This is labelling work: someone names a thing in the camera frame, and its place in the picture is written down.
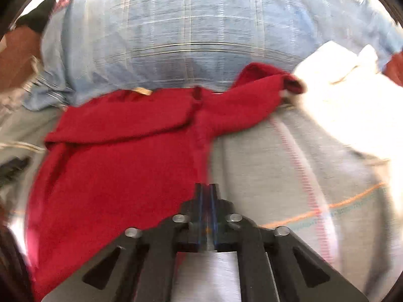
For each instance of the red knit garment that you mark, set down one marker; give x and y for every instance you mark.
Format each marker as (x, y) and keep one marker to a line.
(126, 163)

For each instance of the white patterned cloth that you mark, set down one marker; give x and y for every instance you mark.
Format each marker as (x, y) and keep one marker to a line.
(346, 100)

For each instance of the grey checked bed sheet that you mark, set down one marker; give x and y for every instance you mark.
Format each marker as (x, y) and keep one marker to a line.
(267, 170)

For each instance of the blue plaid blanket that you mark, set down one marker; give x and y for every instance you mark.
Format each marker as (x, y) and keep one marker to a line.
(189, 37)

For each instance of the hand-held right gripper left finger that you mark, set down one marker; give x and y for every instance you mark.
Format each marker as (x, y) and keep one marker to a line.
(201, 217)

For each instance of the brown wooden furniture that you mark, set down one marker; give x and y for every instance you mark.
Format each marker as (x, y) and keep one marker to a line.
(19, 56)

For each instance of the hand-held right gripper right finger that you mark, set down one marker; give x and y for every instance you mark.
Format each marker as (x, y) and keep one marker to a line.
(213, 217)

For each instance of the dark cloth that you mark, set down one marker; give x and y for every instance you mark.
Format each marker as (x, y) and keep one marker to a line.
(37, 14)

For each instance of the red patterned cloth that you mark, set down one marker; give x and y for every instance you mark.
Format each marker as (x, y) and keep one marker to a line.
(395, 69)

